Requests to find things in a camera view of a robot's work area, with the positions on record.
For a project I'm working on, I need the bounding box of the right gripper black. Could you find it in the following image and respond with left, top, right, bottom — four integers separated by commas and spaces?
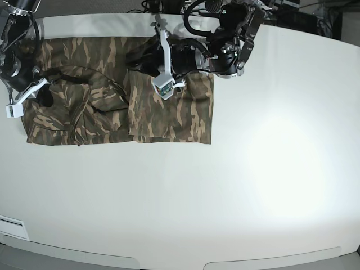
5, 66, 53, 107

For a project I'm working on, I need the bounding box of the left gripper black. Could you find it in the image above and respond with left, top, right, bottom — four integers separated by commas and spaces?
125, 22, 210, 87

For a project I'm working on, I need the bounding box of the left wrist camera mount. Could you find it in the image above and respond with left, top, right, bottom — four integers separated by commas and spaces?
152, 73, 175, 100

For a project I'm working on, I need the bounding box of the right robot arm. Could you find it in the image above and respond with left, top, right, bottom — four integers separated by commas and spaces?
1, 1, 53, 107

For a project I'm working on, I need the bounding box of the white label on table edge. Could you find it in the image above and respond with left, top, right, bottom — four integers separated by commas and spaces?
0, 216, 30, 241

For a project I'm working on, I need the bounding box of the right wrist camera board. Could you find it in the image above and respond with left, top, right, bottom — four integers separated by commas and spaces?
6, 103, 24, 118

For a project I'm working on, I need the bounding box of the camouflage T-shirt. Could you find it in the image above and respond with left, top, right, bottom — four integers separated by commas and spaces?
21, 37, 214, 146

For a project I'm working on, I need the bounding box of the black equipment clutter behind table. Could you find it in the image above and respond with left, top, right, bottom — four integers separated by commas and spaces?
141, 1, 342, 40

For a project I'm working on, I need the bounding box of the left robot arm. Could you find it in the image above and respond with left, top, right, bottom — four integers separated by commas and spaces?
125, 1, 273, 88

